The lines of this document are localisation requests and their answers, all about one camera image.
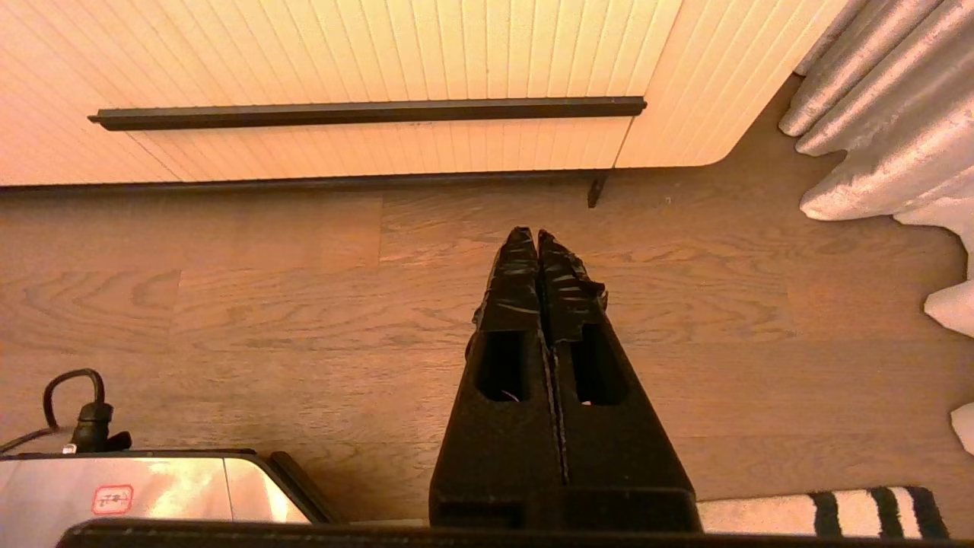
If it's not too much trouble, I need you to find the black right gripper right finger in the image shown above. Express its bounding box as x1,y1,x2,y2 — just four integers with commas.
537,229,702,532

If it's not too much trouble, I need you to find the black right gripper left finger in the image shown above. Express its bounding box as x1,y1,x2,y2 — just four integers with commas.
428,226,566,531

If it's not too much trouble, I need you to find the dark long cabinet handle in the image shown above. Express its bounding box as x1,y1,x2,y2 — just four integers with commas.
88,96,648,132

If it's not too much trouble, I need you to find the white slatted drawer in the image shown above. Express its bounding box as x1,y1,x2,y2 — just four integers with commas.
0,0,684,184

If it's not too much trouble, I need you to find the long white tv cabinet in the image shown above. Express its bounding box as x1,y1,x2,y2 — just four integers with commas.
0,0,849,188

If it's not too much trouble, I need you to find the white black striped cloth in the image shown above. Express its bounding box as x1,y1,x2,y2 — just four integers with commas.
696,486,950,540

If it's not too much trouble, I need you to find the white sheer curtain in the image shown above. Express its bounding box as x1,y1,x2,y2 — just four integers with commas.
923,221,974,457

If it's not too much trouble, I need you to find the grey curtain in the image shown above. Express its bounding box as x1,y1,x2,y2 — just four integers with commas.
778,0,974,252

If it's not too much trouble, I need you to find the black cable with plug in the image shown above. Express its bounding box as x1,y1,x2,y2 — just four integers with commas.
0,368,134,455

